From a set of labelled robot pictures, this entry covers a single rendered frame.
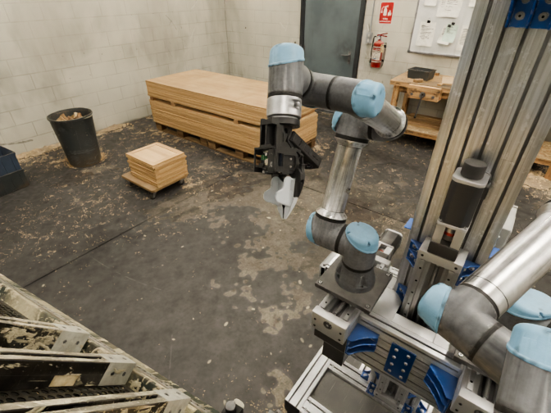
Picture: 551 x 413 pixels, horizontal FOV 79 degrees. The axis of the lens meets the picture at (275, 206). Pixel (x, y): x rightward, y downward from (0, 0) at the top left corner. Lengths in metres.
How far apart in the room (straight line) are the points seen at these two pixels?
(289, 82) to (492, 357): 0.58
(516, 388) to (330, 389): 1.56
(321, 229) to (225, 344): 1.39
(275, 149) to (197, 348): 1.90
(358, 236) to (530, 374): 0.76
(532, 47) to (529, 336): 0.72
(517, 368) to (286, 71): 0.60
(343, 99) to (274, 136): 0.17
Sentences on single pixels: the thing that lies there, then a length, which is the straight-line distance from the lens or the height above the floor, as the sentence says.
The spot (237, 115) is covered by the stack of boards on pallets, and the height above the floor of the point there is 0.61.
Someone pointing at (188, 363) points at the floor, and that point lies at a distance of 2.37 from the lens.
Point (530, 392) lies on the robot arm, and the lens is 0.50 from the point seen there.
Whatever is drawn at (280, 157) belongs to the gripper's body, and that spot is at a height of 1.69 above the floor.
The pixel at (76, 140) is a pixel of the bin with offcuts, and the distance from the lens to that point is 4.86.
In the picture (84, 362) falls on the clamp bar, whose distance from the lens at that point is 1.14.
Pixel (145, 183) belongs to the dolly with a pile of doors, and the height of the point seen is 0.13.
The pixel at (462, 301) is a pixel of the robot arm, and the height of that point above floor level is 1.55.
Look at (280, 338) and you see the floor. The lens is 2.41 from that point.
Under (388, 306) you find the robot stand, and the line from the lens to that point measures 1.41.
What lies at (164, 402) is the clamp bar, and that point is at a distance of 1.08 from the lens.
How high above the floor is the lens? 1.98
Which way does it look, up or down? 34 degrees down
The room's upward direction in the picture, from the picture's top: straight up
